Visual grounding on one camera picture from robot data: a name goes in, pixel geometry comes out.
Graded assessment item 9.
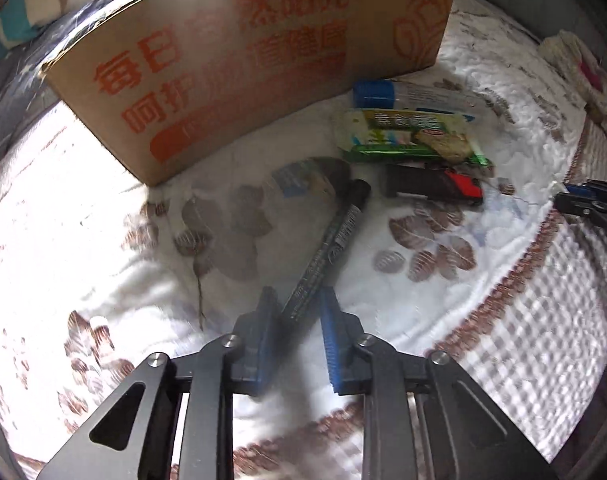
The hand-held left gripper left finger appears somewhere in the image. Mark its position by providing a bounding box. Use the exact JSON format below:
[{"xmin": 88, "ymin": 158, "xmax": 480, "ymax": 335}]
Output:
[{"xmin": 36, "ymin": 287, "xmax": 284, "ymax": 480}]

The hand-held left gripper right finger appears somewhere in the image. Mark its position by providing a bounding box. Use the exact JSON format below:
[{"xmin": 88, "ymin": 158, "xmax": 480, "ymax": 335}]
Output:
[{"xmin": 319, "ymin": 287, "xmax": 559, "ymax": 480}]

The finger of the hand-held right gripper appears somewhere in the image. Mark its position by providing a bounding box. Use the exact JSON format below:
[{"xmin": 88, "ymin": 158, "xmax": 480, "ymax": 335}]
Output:
[
  {"xmin": 554, "ymin": 194, "xmax": 607, "ymax": 243},
  {"xmin": 563, "ymin": 180, "xmax": 607, "ymax": 211}
]

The black marker pen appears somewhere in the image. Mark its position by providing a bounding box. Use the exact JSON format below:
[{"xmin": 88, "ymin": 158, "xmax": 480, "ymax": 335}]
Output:
[{"xmin": 281, "ymin": 179, "xmax": 371, "ymax": 337}]

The brown cardboard box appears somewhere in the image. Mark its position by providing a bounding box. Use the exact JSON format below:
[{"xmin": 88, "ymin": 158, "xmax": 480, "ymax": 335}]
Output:
[{"xmin": 40, "ymin": 0, "xmax": 460, "ymax": 187}]

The pink and white cloth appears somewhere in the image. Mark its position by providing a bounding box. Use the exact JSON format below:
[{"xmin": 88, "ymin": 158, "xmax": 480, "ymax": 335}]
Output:
[{"xmin": 538, "ymin": 30, "xmax": 607, "ymax": 116}]

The clear packet with blue label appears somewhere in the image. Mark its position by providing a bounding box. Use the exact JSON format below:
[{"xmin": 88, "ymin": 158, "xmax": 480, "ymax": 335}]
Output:
[{"xmin": 268, "ymin": 156, "xmax": 357, "ymax": 201}]

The green snack packet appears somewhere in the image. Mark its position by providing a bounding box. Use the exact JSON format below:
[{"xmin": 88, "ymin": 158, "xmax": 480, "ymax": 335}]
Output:
[{"xmin": 336, "ymin": 108, "xmax": 494, "ymax": 167}]

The clear tube with blue cap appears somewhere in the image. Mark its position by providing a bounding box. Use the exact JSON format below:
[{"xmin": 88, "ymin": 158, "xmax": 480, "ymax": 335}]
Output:
[{"xmin": 352, "ymin": 78, "xmax": 479, "ymax": 113}]

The dark star-print blanket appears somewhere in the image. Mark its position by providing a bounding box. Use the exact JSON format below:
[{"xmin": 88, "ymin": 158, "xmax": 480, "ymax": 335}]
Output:
[{"xmin": 0, "ymin": 10, "xmax": 84, "ymax": 161}]

